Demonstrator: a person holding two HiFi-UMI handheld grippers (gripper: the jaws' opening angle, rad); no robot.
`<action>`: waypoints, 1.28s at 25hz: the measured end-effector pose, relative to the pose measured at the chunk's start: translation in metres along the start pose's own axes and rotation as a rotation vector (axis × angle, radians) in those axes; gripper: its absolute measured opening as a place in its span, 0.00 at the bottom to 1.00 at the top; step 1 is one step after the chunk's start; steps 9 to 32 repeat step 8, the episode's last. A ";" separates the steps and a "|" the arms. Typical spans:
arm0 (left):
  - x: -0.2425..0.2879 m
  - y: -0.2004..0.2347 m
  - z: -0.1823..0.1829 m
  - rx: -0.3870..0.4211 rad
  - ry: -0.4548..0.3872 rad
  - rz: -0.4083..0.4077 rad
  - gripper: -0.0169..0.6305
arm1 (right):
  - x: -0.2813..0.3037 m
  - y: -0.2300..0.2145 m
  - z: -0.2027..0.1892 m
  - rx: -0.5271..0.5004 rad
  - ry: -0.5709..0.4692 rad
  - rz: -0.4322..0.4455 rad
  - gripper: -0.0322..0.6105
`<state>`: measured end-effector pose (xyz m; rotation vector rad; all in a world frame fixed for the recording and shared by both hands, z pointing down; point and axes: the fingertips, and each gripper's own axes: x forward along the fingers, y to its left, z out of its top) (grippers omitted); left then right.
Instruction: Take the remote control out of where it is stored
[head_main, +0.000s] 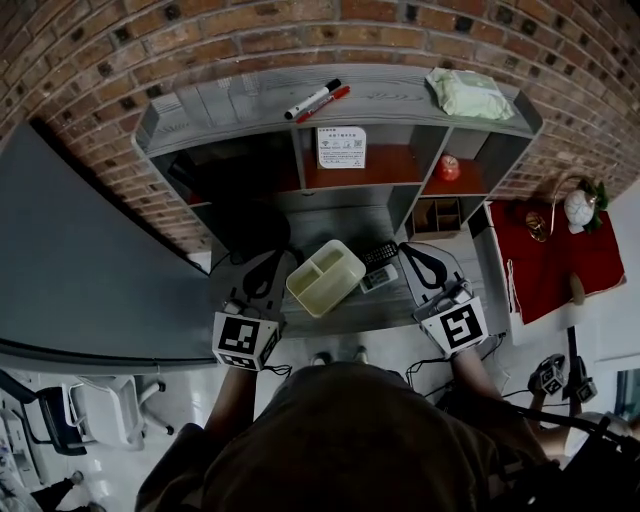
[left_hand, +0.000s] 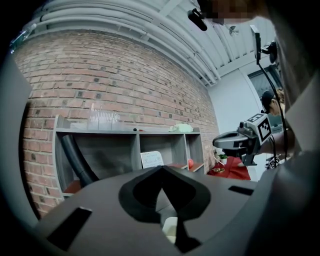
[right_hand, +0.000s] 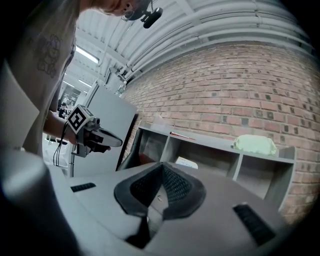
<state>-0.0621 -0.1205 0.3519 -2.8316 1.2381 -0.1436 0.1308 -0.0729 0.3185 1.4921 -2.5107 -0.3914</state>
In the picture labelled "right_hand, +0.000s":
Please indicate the red marker pen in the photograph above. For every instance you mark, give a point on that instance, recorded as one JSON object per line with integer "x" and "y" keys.
{"x": 182, "y": 135}

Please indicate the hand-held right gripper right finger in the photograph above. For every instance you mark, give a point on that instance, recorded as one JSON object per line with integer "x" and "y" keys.
{"x": 220, "y": 212}

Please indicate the black head-worn camera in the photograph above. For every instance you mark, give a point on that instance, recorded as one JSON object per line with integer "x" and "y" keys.
{"x": 150, "y": 13}

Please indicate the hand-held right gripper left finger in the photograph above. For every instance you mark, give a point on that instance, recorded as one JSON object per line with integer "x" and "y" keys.
{"x": 107, "y": 200}

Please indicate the grey wooden shelf unit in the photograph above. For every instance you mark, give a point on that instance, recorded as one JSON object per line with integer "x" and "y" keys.
{"x": 205, "y": 155}

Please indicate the white notice card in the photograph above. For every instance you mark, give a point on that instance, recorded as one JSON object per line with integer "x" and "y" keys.
{"x": 186, "y": 163}

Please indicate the green wipes packet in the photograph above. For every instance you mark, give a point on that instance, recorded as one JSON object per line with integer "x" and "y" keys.
{"x": 255, "y": 145}

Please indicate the clear plastic bottle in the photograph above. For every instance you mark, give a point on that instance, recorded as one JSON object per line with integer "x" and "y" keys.
{"x": 121, "y": 89}

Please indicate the clear acrylic holder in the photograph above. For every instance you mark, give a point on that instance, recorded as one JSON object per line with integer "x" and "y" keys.
{"x": 159, "y": 123}

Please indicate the person's torso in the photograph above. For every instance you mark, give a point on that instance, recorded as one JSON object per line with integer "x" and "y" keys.
{"x": 37, "y": 75}

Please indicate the person's left forearm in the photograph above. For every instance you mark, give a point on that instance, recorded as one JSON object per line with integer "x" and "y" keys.
{"x": 56, "y": 127}

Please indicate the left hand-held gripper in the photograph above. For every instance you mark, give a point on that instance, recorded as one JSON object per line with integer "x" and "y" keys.
{"x": 80, "y": 118}

